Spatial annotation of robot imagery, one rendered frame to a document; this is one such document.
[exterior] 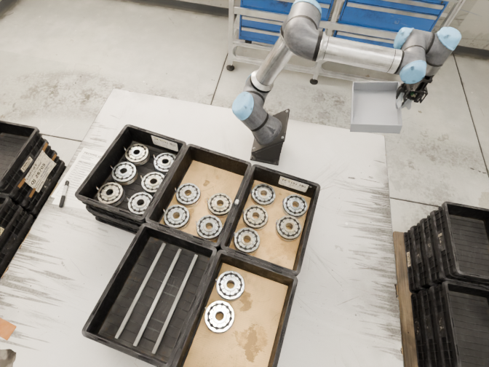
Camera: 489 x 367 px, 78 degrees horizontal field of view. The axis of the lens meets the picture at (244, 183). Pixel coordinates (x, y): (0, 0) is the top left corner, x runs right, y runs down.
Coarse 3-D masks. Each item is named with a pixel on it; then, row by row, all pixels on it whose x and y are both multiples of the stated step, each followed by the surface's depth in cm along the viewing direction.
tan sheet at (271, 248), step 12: (276, 192) 134; (288, 192) 135; (252, 204) 131; (276, 204) 131; (276, 216) 128; (240, 228) 125; (264, 228) 125; (288, 228) 126; (264, 240) 122; (276, 240) 123; (264, 252) 120; (276, 252) 120; (288, 252) 121; (288, 264) 118
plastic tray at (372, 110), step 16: (352, 96) 139; (368, 96) 143; (384, 96) 141; (352, 112) 134; (368, 112) 138; (384, 112) 136; (400, 112) 129; (352, 128) 132; (368, 128) 130; (384, 128) 128; (400, 128) 127
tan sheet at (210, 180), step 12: (192, 168) 138; (204, 168) 139; (216, 168) 139; (192, 180) 135; (204, 180) 135; (216, 180) 136; (228, 180) 136; (240, 180) 137; (204, 192) 132; (216, 192) 133; (228, 192) 133; (204, 204) 129; (192, 216) 126; (192, 228) 123; (216, 240) 121
